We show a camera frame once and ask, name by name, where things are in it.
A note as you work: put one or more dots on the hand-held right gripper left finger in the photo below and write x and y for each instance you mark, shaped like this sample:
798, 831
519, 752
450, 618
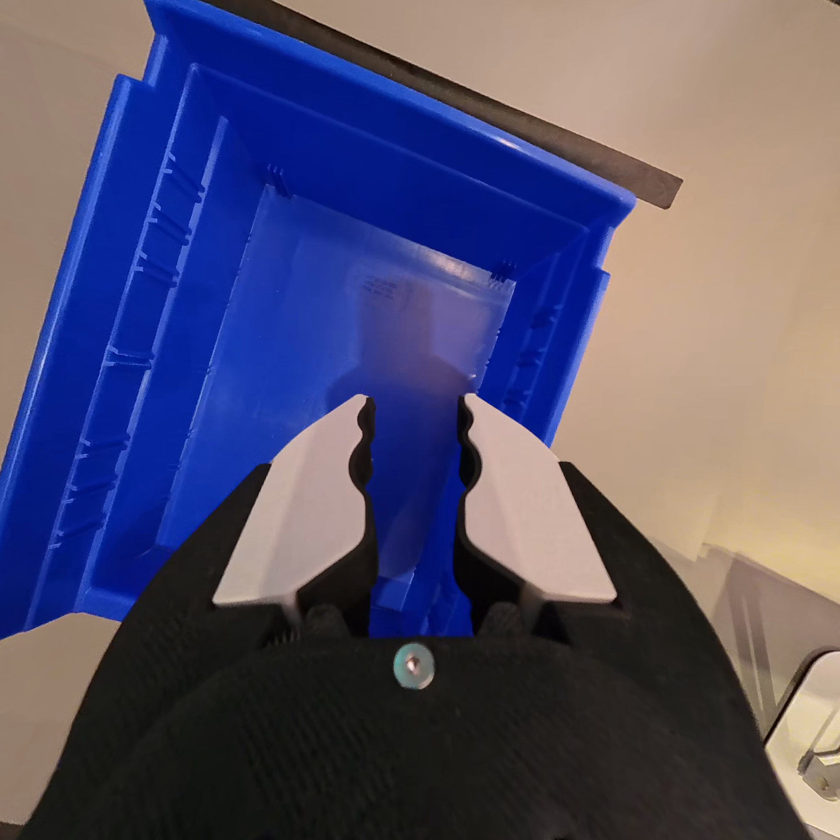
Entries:
295, 525

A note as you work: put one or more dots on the blue plastic bin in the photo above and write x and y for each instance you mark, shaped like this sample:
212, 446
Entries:
315, 216

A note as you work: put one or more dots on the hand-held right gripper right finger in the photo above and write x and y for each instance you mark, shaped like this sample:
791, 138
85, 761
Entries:
531, 525

